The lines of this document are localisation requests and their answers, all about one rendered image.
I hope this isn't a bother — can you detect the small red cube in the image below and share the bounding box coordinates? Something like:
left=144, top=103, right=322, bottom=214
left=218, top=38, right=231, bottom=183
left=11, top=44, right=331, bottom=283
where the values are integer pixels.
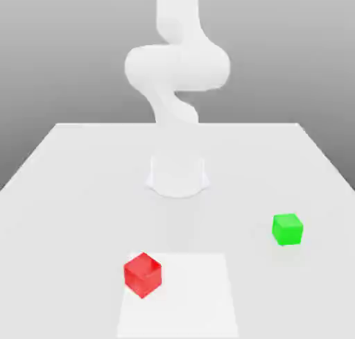
left=123, top=252, right=163, bottom=299

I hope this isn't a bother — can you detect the small green cube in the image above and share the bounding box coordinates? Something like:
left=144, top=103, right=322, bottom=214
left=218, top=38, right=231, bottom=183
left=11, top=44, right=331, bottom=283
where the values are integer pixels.
left=271, top=213, right=304, bottom=247

